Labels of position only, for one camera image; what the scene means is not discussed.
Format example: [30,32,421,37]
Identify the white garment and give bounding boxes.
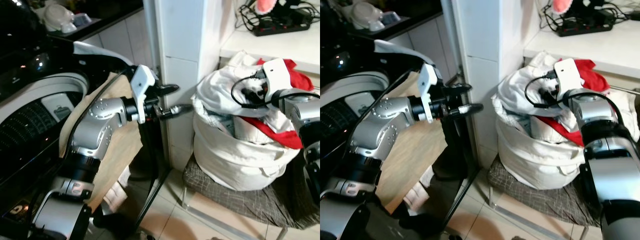
[194,50,301,132]
[494,50,608,132]

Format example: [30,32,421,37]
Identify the white fabric laundry basket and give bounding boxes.
[192,107,302,192]
[492,107,593,191]

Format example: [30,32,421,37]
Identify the black power strip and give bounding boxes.
[251,19,312,37]
[556,18,617,37]

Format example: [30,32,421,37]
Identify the pink plush item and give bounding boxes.
[255,0,282,15]
[552,0,574,14]

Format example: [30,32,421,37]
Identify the chair with grey checked cushion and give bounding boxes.
[180,154,321,240]
[486,154,608,240]

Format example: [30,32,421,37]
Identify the white rounded kitchen appliance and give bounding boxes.
[42,2,77,34]
[350,1,387,32]

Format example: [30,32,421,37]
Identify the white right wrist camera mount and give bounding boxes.
[554,58,584,99]
[261,58,293,97]

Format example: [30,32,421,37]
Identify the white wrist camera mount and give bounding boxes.
[554,58,584,99]
[129,64,157,125]
[261,58,293,97]
[418,62,441,124]

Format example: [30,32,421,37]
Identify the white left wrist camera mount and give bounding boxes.
[418,62,441,124]
[129,64,157,125]

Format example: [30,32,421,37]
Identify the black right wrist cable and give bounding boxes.
[524,73,568,109]
[230,73,273,110]

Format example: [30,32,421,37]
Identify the tangled black power cables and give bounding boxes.
[235,0,321,32]
[539,0,632,32]

